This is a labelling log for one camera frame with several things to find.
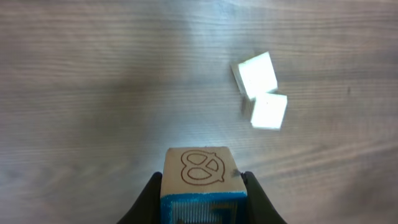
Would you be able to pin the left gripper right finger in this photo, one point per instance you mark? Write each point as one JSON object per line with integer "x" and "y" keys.
{"x": 259, "y": 209}

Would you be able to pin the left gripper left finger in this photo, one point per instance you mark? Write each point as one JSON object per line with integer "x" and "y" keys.
{"x": 146, "y": 208}

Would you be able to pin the blue wooden block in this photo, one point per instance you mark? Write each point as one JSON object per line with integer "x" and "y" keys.
{"x": 202, "y": 185}

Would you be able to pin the red edged wooden block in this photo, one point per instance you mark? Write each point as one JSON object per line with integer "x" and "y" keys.
{"x": 266, "y": 111}

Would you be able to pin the green edged wooden block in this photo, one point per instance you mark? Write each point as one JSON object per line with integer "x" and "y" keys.
{"x": 255, "y": 75}

